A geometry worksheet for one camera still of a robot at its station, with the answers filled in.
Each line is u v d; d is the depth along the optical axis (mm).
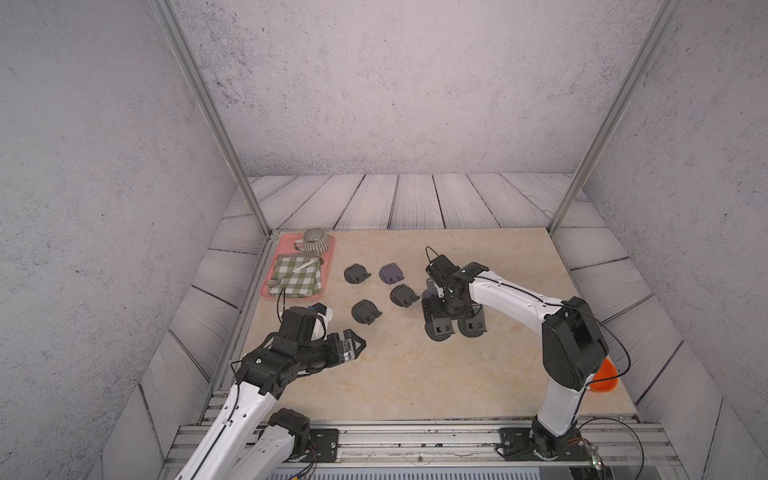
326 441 726
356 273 1078
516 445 726
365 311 988
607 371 808
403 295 1016
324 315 695
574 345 473
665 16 706
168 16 700
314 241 1083
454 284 654
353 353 645
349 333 667
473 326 892
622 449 739
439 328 889
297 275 1064
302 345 574
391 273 1076
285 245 1181
